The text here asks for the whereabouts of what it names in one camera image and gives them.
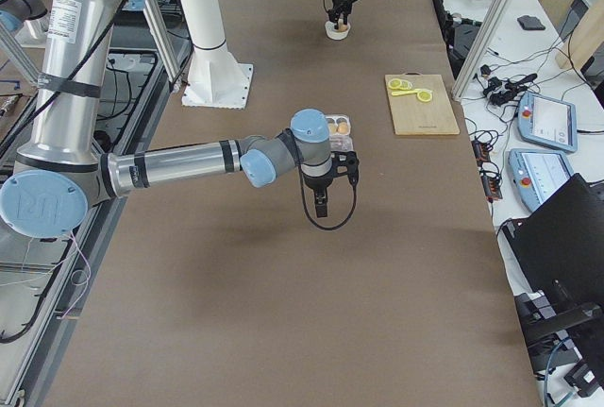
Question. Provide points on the blue teach pendant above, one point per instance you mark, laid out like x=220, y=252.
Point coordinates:
x=548, y=122
x=538, y=174

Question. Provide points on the black monitor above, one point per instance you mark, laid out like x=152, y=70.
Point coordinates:
x=559, y=248

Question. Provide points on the clear plastic egg box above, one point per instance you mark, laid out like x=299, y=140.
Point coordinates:
x=339, y=142

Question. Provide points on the white bowl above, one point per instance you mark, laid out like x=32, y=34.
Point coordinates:
x=337, y=31

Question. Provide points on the white pillar with base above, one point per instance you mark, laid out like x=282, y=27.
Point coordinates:
x=215, y=78

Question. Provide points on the aluminium frame post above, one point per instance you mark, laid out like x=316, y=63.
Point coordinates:
x=487, y=31

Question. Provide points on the wooden cutting board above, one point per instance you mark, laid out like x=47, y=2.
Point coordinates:
x=413, y=118

